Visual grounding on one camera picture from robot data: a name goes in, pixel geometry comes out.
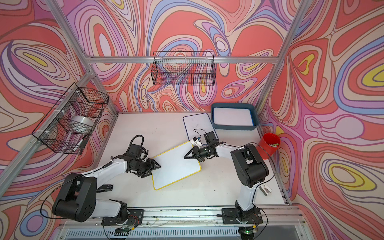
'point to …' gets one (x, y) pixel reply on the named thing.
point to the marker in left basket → (79, 144)
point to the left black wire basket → (67, 125)
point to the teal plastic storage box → (235, 105)
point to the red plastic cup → (268, 145)
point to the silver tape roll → (83, 120)
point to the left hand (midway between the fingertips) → (158, 170)
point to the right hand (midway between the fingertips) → (187, 162)
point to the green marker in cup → (274, 144)
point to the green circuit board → (121, 231)
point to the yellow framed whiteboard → (174, 166)
